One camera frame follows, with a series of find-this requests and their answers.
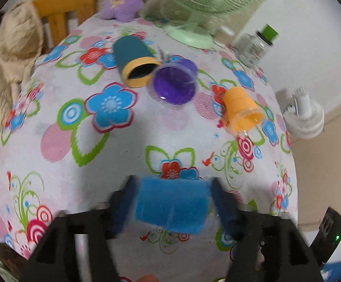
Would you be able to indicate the glass jar with green lid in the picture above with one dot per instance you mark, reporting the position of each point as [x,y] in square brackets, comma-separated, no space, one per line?
[254,48]

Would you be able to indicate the green table fan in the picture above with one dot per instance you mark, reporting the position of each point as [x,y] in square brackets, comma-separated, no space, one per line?
[205,0]

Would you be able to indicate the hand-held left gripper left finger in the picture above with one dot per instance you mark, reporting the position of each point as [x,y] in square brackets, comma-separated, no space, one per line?
[126,208]

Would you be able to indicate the small white fan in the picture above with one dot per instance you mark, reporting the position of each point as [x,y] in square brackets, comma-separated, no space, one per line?
[304,117]

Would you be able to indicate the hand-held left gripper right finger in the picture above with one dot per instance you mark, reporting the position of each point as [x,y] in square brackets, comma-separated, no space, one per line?
[223,211]

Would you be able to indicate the blue cup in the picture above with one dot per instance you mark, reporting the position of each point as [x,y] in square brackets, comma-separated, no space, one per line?
[172,204]

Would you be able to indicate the floral tablecloth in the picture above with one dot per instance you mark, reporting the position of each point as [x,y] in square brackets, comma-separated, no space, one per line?
[79,152]

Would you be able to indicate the wooden bed headboard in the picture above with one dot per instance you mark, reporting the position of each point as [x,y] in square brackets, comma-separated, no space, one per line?
[61,11]

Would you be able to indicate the orange cup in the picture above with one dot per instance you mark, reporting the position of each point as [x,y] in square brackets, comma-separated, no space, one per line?
[239,105]

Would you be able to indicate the teal cup with yellow rim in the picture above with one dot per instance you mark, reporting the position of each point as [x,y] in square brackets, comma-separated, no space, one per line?
[132,54]

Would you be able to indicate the beige blanket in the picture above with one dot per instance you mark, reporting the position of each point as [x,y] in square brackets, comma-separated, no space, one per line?
[8,64]

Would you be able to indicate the purple cup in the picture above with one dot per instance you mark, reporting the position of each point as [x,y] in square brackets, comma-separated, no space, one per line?
[173,85]

